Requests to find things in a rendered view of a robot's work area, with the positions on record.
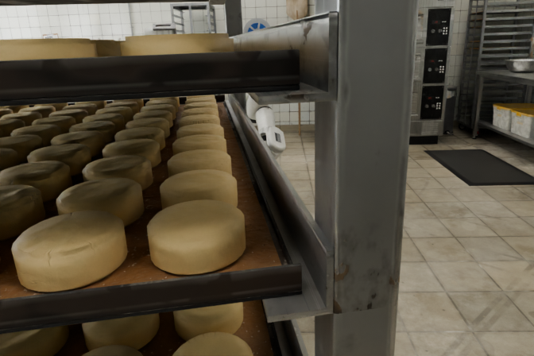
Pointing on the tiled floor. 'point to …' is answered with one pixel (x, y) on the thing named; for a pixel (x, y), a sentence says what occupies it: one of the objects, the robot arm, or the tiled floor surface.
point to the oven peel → (298, 10)
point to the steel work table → (507, 81)
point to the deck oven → (433, 52)
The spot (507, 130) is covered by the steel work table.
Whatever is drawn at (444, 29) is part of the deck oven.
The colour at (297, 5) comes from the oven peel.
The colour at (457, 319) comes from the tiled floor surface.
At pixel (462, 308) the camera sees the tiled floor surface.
